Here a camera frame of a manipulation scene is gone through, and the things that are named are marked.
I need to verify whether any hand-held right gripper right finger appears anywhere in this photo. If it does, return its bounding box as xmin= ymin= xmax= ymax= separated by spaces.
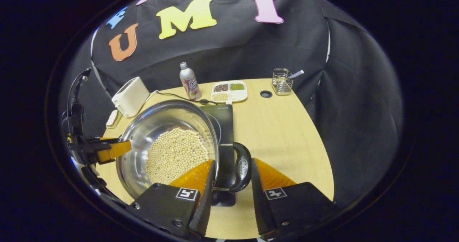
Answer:
xmin=251 ymin=158 xmax=341 ymax=241

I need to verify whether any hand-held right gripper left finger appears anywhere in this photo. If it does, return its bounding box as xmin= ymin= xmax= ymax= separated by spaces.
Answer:
xmin=126 ymin=159 xmax=217 ymax=239

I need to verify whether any stainless steel pot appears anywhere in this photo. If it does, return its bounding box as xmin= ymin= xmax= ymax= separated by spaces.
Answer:
xmin=115 ymin=99 xmax=252 ymax=199

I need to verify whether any black induction cooktop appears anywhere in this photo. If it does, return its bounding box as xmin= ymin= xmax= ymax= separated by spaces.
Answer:
xmin=199 ymin=104 xmax=237 ymax=207

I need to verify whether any white toaster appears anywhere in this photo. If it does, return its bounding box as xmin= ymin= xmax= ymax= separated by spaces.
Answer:
xmin=112 ymin=77 xmax=150 ymax=118

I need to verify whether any pile of soybeans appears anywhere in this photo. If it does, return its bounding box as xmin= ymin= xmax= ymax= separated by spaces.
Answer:
xmin=145 ymin=127 xmax=209 ymax=185

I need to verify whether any silver printed drink bottle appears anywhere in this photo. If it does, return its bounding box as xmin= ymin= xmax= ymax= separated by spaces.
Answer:
xmin=179 ymin=62 xmax=202 ymax=101

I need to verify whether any white divided bean tray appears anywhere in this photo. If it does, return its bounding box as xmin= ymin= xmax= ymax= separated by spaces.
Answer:
xmin=210 ymin=81 xmax=248 ymax=104

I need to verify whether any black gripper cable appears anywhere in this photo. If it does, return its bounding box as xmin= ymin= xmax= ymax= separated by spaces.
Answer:
xmin=66 ymin=67 xmax=92 ymax=110

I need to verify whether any black power cable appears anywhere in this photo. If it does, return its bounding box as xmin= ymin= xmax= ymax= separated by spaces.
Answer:
xmin=157 ymin=90 xmax=217 ymax=105

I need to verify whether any wire mesh utensil holder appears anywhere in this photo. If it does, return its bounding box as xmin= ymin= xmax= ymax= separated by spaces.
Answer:
xmin=272 ymin=68 xmax=294 ymax=96

